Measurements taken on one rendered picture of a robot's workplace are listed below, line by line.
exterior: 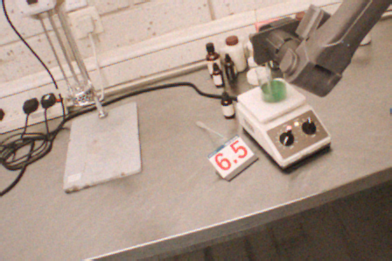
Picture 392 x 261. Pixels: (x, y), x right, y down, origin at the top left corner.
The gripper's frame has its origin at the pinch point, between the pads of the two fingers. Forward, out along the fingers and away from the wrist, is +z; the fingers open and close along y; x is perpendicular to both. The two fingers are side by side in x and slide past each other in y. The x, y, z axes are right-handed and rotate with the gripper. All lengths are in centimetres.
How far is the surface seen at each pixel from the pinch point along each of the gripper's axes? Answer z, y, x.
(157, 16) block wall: 46.1, 14.3, 8.5
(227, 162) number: -7.5, 15.3, 24.2
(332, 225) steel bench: 14, -20, 93
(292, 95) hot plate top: -3.2, -3.8, 17.2
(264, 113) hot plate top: -5.5, 4.2, 17.2
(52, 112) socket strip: 42, 54, 24
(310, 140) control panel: -13.4, -2.0, 22.5
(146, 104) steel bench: 29.8, 26.2, 26.1
